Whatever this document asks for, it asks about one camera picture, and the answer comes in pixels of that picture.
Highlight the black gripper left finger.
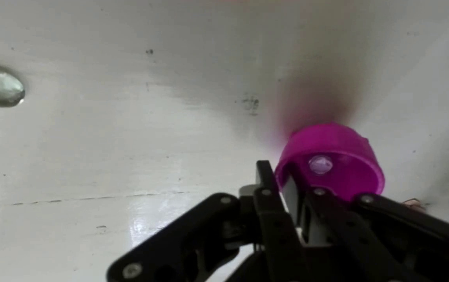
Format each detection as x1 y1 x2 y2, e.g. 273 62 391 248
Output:
105 159 312 282

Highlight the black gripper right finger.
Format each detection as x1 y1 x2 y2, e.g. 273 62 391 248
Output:
285 171 449 282

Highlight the magenta plastic cup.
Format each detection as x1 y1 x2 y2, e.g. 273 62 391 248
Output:
273 121 387 204

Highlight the white cabinet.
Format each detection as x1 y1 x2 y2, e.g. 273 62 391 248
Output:
0 0 449 282

